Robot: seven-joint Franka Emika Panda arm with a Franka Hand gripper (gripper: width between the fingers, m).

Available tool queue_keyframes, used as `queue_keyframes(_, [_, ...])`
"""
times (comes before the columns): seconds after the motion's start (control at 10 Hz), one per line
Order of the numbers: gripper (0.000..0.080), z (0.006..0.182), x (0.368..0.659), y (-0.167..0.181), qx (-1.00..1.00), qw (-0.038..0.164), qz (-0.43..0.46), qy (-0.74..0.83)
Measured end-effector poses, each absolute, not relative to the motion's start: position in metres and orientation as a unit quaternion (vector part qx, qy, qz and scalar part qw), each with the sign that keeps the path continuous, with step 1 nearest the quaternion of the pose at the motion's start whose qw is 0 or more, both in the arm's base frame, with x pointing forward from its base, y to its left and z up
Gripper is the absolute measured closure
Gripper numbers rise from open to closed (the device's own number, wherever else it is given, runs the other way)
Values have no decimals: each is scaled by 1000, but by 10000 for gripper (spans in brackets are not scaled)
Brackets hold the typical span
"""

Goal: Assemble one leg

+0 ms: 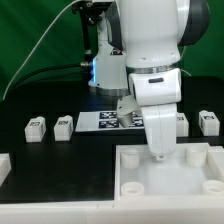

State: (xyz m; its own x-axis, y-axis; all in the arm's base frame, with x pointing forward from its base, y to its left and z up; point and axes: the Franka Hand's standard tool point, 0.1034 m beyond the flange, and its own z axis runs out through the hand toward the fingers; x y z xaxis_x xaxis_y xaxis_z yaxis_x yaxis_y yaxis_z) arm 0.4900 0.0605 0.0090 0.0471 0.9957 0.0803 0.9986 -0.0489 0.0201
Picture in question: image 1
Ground white cable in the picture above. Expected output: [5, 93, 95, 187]
[2, 0, 84, 101]

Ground black cable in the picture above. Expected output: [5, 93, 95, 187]
[6, 63, 91, 94]

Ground white obstacle left piece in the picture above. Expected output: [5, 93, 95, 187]
[0, 154, 11, 186]

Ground white obstacle right piece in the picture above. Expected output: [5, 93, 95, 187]
[207, 146, 224, 182]

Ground white front obstacle bar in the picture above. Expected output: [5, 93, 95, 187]
[0, 196, 224, 224]

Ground white square tabletop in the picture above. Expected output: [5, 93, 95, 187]
[114, 143, 224, 200]

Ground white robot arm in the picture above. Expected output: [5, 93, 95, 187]
[89, 0, 210, 157]

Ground white sheet with AprilTags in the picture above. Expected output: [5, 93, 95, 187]
[75, 110, 146, 133]

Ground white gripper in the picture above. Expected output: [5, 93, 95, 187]
[117, 68, 181, 157]

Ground white obstacle piece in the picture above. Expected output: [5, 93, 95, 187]
[207, 146, 224, 182]
[0, 154, 11, 186]

